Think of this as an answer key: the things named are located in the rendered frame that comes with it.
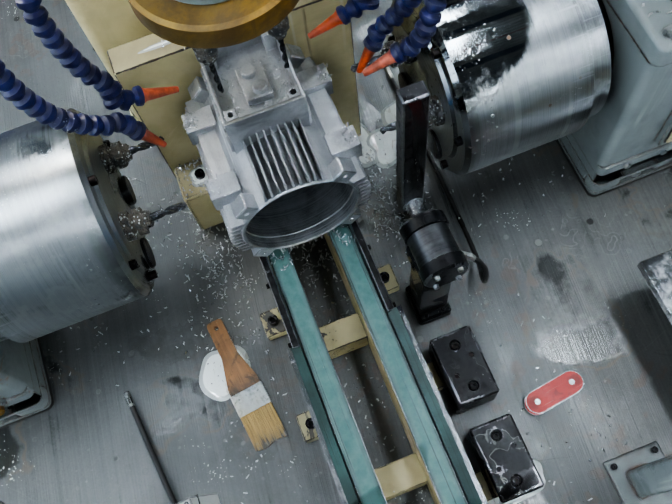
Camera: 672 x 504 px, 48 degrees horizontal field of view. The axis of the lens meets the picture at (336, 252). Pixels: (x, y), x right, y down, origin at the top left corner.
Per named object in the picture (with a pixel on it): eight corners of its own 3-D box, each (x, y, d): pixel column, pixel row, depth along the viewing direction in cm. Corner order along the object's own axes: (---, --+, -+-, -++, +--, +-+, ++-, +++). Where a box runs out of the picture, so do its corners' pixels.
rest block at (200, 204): (191, 199, 121) (170, 164, 110) (232, 184, 122) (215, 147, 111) (202, 231, 119) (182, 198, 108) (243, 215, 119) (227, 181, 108)
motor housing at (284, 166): (203, 152, 110) (166, 76, 93) (323, 107, 112) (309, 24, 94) (246, 270, 103) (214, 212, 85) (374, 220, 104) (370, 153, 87)
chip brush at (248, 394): (198, 330, 113) (197, 328, 112) (228, 314, 113) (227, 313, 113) (257, 454, 105) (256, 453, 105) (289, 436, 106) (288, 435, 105)
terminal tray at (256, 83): (205, 82, 96) (190, 47, 90) (282, 53, 97) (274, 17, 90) (234, 158, 92) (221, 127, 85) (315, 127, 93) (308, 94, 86)
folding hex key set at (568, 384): (571, 369, 106) (574, 366, 105) (585, 389, 105) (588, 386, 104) (519, 399, 105) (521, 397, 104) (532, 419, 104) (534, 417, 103)
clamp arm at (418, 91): (394, 197, 97) (392, 83, 73) (415, 189, 97) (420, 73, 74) (404, 220, 96) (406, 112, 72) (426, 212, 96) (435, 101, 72)
